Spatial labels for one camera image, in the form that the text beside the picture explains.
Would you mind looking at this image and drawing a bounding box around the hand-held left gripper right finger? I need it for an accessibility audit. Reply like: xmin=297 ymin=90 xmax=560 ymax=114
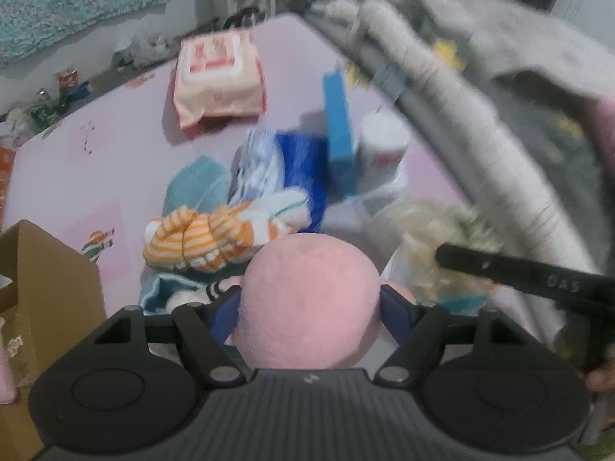
xmin=375 ymin=285 xmax=524 ymax=387

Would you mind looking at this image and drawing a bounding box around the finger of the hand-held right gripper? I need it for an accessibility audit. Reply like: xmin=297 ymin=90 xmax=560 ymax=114
xmin=435 ymin=243 xmax=615 ymax=370

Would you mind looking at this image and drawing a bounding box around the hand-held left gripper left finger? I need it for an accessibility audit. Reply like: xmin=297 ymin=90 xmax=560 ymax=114
xmin=93 ymin=285 xmax=253 ymax=387

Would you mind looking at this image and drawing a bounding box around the pink plush toy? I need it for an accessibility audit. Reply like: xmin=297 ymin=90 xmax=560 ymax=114
xmin=225 ymin=236 xmax=419 ymax=370

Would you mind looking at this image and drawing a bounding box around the white orange striped sock bundle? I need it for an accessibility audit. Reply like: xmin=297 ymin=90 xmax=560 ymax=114
xmin=235 ymin=188 xmax=313 ymax=255

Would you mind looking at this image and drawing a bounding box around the brown cardboard box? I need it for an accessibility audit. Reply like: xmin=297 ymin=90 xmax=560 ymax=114
xmin=0 ymin=219 xmax=107 ymax=461

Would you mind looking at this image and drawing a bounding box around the blue carton box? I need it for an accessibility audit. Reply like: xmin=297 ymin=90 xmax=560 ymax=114
xmin=322 ymin=71 xmax=359 ymax=192

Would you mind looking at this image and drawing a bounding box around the teal knitted cloth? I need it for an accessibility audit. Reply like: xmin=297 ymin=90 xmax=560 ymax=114
xmin=138 ymin=273 xmax=198 ymax=317

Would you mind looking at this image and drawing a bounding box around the white plastic bag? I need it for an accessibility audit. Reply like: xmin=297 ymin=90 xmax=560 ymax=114
xmin=369 ymin=197 xmax=505 ymax=313

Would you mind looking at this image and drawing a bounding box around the teal towel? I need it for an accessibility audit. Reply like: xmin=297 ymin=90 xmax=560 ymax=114
xmin=162 ymin=155 xmax=232 ymax=218

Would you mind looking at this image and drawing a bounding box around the blue white plastic packet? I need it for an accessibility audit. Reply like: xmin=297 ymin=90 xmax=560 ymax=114
xmin=229 ymin=129 xmax=331 ymax=232

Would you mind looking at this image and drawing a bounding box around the white knitted bolster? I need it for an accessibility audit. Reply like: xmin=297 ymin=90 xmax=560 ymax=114
xmin=323 ymin=0 xmax=601 ymax=347

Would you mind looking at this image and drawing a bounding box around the white bottle with red label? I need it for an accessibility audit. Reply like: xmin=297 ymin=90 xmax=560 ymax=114
xmin=356 ymin=112 xmax=412 ymax=190

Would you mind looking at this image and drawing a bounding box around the pink wet wipes pack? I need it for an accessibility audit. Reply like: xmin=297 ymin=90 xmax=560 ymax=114
xmin=170 ymin=30 xmax=267 ymax=130

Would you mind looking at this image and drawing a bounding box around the blue floral cloth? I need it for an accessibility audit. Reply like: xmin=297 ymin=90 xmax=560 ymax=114
xmin=0 ymin=0 xmax=171 ymax=69

